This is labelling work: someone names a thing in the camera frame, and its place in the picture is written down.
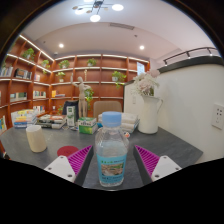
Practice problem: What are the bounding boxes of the white ceramic jug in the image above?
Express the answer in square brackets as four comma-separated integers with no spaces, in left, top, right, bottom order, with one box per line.
[137,94,164,135]

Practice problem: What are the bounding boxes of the small white-green carton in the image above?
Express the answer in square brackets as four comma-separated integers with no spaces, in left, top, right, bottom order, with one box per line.
[65,105,76,127]

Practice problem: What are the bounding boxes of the clear blue-capped water bottle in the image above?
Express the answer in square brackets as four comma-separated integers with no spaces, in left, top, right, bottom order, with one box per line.
[94,111,130,188]

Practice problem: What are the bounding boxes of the branched ceiling lamp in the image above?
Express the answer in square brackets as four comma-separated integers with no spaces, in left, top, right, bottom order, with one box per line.
[71,0,125,23]

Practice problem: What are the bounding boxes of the flat round red coaster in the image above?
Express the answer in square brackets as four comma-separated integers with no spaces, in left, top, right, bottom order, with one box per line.
[56,145,80,158]

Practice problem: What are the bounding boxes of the red-brown wooden shelf unit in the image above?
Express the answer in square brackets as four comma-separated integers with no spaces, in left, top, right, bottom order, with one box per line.
[0,33,151,134]

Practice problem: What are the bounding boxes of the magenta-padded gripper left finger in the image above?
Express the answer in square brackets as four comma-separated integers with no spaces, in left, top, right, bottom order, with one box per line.
[43,144,95,187]

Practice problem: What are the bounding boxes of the white wall socket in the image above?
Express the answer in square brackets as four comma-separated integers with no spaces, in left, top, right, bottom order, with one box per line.
[211,103,224,130]

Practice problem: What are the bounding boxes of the stack of dark books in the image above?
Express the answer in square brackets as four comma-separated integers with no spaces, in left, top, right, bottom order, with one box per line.
[35,113,68,130]

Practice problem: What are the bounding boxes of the ceiling air vent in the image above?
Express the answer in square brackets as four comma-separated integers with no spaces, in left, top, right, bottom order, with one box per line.
[108,22,136,31]

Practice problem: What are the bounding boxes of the stack of colourful books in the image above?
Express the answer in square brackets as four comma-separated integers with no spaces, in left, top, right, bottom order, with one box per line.
[10,109,38,129]

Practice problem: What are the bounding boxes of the pink and white flowers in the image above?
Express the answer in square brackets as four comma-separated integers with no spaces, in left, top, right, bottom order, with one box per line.
[131,69,160,98]

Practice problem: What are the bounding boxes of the wooden artist mannequin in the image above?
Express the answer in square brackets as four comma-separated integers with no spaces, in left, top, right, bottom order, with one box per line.
[71,76,92,118]

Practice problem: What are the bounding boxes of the tan upholstered chair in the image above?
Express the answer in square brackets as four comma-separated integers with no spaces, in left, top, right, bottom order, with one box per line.
[92,100,123,121]

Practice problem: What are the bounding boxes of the green and white box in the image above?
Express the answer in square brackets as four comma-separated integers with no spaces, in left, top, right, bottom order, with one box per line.
[77,116,99,135]

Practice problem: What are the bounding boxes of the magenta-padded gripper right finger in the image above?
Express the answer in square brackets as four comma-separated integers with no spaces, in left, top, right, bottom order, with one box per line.
[132,144,183,187]

